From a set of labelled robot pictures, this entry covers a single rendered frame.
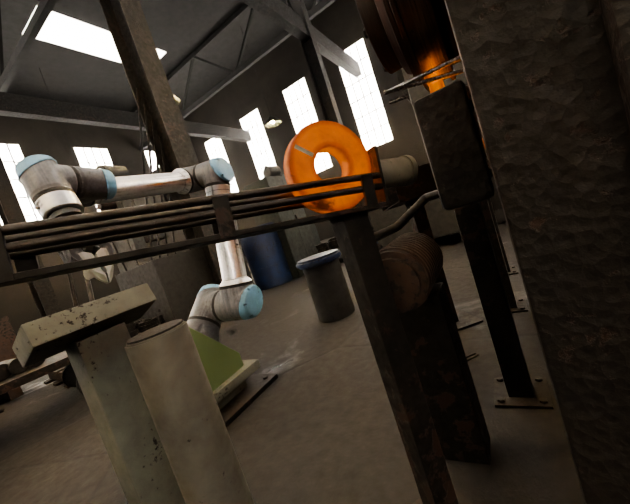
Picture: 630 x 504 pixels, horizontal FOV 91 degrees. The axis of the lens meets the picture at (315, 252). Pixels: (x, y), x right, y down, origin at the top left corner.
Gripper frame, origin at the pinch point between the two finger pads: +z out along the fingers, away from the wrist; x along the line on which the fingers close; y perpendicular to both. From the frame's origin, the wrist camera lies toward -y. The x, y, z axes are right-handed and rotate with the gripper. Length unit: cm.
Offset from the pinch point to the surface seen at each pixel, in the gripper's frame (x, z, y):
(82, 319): 11.0, 9.9, -5.5
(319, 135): -11, 11, -60
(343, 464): -22, 73, -8
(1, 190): -206, -491, 590
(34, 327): 18.0, 8.1, -5.5
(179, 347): 3.5, 25.7, -16.5
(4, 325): -49, -109, 300
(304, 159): -8, 14, -56
